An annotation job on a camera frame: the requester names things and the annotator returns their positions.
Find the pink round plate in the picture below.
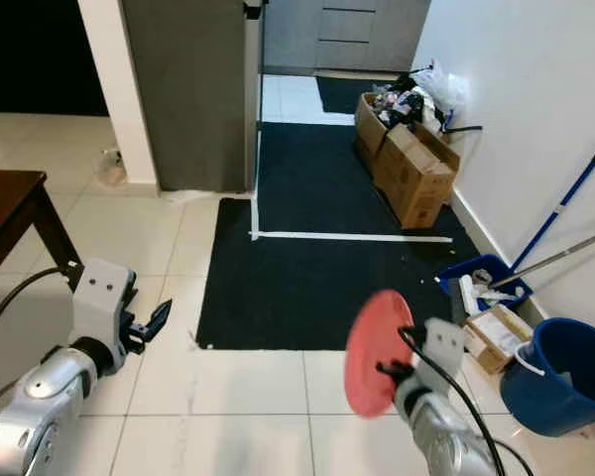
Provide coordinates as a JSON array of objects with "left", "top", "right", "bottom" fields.
[{"left": 344, "top": 289, "right": 416, "bottom": 418}]

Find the small open cardboard box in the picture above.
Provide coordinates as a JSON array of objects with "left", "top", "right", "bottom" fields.
[{"left": 463, "top": 303, "right": 536, "bottom": 376}]

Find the white dustpan brush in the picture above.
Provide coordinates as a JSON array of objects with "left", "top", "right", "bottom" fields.
[{"left": 458, "top": 276, "right": 482, "bottom": 316}]

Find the black carpet with white tape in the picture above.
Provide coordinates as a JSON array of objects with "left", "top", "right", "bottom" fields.
[{"left": 196, "top": 121, "right": 487, "bottom": 350}]

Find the small glass jar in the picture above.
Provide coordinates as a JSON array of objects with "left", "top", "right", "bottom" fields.
[{"left": 96, "top": 149, "right": 127, "bottom": 187}]

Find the blue plastic bucket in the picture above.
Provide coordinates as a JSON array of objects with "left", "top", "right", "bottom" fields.
[{"left": 499, "top": 317, "right": 595, "bottom": 437}]

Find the dark brown wooden table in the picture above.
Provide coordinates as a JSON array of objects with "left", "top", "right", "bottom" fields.
[{"left": 0, "top": 169, "right": 82, "bottom": 289}]

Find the silver metal pole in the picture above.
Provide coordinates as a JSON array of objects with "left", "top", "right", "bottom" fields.
[{"left": 486, "top": 226, "right": 595, "bottom": 291}]

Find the large closed cardboard box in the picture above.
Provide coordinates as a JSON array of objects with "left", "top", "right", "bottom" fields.
[{"left": 372, "top": 122, "right": 461, "bottom": 231}]

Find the grey door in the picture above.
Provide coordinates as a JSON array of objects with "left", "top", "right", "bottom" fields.
[{"left": 121, "top": 0, "right": 261, "bottom": 194}]

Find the cardboard box with rubbish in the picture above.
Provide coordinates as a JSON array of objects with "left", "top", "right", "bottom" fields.
[{"left": 355, "top": 89, "right": 422, "bottom": 165}]

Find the dark doormat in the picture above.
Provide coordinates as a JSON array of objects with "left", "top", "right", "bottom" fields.
[{"left": 315, "top": 76, "right": 398, "bottom": 113}]

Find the white plastic bag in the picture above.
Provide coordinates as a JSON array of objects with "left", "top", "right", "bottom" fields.
[{"left": 412, "top": 61, "right": 472, "bottom": 112}]

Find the grey drawer cabinet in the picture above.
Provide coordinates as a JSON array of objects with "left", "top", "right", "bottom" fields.
[{"left": 312, "top": 0, "right": 432, "bottom": 72}]

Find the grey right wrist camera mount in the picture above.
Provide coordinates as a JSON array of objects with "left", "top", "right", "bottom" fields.
[{"left": 423, "top": 317, "right": 467, "bottom": 393}]

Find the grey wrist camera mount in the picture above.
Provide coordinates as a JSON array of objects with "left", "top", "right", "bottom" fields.
[
  {"left": 423, "top": 317, "right": 467, "bottom": 393},
  {"left": 72, "top": 260, "right": 138, "bottom": 348}
]

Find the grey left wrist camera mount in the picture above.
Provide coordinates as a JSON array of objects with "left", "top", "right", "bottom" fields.
[{"left": 72, "top": 260, "right": 138, "bottom": 348}]

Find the blue mop handle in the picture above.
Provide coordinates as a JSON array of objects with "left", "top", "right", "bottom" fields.
[{"left": 511, "top": 132, "right": 595, "bottom": 271}]

